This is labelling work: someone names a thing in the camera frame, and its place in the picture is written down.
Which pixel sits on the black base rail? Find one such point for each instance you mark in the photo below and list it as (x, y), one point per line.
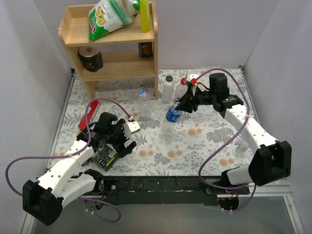
(122, 190)

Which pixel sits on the dark can on shelf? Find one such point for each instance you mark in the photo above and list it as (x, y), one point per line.
(145, 49)

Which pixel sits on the blue white bottle cap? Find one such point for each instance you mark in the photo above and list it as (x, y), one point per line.
(142, 93)

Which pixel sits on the dark round canister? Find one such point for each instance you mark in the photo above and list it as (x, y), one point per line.
(91, 58)

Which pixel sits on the green chips bag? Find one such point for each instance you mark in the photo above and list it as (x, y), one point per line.
(109, 15)

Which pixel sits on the blue label water bottle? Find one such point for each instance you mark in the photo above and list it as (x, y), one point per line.
(171, 118)

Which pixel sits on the yellow-green bottle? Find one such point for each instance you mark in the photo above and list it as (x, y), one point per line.
(144, 16)

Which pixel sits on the clear bottle red label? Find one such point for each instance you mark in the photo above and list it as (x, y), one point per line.
(180, 91)

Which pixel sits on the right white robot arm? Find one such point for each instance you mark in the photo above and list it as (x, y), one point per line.
(271, 158)

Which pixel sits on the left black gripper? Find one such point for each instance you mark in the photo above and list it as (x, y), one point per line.
(124, 140)

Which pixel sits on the clear plastic bottle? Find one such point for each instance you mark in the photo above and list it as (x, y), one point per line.
(144, 106)

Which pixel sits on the wooden shelf unit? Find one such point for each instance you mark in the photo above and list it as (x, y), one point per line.
(73, 34)

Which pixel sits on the red rectangular box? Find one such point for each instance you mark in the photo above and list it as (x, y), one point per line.
(91, 113)

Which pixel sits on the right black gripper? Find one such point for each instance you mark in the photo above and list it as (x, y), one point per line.
(192, 98)

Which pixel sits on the black green product box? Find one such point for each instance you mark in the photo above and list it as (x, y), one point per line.
(105, 157)

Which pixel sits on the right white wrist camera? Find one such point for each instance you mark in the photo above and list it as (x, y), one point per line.
(192, 80)

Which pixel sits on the floral patterned table mat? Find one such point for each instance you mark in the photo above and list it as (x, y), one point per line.
(179, 152)

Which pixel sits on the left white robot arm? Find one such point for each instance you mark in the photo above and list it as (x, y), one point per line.
(46, 197)

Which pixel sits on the white bottle black cap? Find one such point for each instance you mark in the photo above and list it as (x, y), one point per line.
(168, 87)

